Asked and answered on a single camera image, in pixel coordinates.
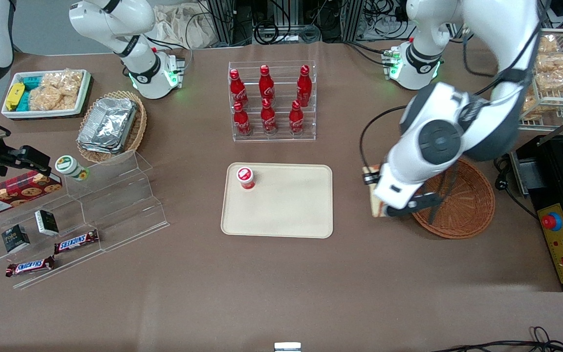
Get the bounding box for triangle sandwich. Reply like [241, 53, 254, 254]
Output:
[369, 185, 386, 218]

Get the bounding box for grey metal bracket plate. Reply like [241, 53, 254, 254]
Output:
[510, 150, 536, 197]

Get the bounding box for black appliance housing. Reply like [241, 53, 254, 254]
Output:
[510, 133, 563, 292]

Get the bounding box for beige plastic serving tray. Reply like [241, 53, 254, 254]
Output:
[221, 163, 334, 239]

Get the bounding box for black cable bundle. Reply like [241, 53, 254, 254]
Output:
[252, 20, 322, 45]

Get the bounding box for small black carton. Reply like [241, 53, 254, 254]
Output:
[1, 224, 31, 254]
[34, 210, 60, 237]

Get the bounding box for red cookie box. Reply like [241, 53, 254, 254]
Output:
[0, 171, 63, 219]

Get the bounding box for red cola bottle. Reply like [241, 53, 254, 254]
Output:
[233, 101, 253, 137]
[260, 98, 278, 135]
[259, 65, 276, 101]
[289, 100, 305, 136]
[296, 65, 313, 107]
[229, 68, 249, 108]

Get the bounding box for tan oval wicker basket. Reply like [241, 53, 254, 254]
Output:
[76, 90, 148, 164]

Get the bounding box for black power cable with plug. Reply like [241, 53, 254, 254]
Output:
[494, 155, 540, 220]

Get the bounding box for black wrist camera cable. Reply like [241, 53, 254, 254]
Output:
[358, 105, 411, 173]

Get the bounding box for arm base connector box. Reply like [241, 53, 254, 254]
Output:
[166, 55, 186, 89]
[382, 48, 403, 80]

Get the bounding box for beige cloth bag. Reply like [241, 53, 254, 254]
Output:
[151, 4, 217, 50]

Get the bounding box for stacked aluminium foil trays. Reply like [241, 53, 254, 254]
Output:
[77, 97, 138, 155]

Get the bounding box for black floor cable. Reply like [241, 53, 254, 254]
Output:
[431, 326, 563, 352]

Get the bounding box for red lidded drink cup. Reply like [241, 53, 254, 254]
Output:
[236, 166, 257, 192]

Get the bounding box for aluminium frame post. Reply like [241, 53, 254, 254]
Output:
[206, 0, 237, 46]
[342, 0, 365, 43]

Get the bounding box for brown round wicker basket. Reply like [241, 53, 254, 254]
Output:
[411, 157, 496, 240]

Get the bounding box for clear acrylic stepped stand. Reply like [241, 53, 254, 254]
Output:
[0, 149, 170, 290]

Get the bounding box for clear acrylic bottle rack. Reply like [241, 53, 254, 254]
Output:
[228, 61, 318, 143]

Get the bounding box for white rectangular plastic tub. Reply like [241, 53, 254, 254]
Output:
[0, 69, 92, 120]

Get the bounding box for yellow snack packet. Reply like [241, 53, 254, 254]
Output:
[6, 82, 26, 111]

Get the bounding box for crispy snack bag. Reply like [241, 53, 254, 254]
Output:
[534, 71, 563, 94]
[537, 52, 563, 75]
[28, 88, 78, 111]
[521, 94, 547, 121]
[41, 71, 85, 93]
[538, 35, 559, 54]

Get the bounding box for green lidded white cup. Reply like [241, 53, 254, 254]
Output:
[55, 155, 89, 182]

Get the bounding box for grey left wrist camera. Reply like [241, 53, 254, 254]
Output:
[362, 166, 383, 186]

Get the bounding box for snickers chocolate bar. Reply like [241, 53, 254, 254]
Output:
[5, 255, 56, 278]
[54, 229, 100, 255]

